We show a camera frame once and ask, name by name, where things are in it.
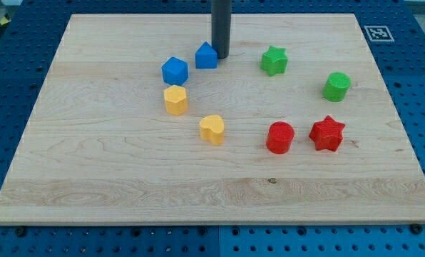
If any blue triangle block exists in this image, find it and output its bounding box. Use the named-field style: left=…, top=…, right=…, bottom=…
left=195, top=42, right=217, bottom=69

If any green star block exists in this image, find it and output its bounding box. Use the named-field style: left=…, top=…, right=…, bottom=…
left=260, top=46, right=288, bottom=76

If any red star block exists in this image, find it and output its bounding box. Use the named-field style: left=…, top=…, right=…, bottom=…
left=309, top=115, right=346, bottom=152

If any yellow heart block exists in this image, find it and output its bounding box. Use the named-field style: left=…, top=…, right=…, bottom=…
left=199, top=114, right=225, bottom=146

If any yellow hexagon block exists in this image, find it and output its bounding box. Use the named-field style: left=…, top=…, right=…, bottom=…
left=163, top=85, right=188, bottom=116

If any red cylinder block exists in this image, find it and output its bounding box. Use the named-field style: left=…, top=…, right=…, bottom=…
left=266, top=121, right=295, bottom=154

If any blue cube block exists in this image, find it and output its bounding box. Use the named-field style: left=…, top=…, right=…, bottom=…
left=161, top=56, right=189, bottom=86

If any light wooden board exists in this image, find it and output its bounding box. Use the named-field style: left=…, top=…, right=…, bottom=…
left=0, top=14, right=425, bottom=226

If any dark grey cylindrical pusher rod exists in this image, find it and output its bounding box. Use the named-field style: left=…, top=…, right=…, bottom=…
left=211, top=0, right=232, bottom=59

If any green cylinder block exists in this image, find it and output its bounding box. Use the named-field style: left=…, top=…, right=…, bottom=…
left=322, top=72, right=352, bottom=102

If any white fiducial marker tag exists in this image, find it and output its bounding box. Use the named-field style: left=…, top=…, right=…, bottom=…
left=364, top=25, right=394, bottom=42

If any black screw front left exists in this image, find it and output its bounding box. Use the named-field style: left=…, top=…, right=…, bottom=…
left=14, top=226, right=26, bottom=238

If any black screw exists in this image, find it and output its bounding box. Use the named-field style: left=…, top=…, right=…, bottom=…
left=14, top=226, right=26, bottom=238
left=409, top=223, right=424, bottom=235

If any black screw front right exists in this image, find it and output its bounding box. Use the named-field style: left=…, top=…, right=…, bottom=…
left=409, top=223, right=424, bottom=235

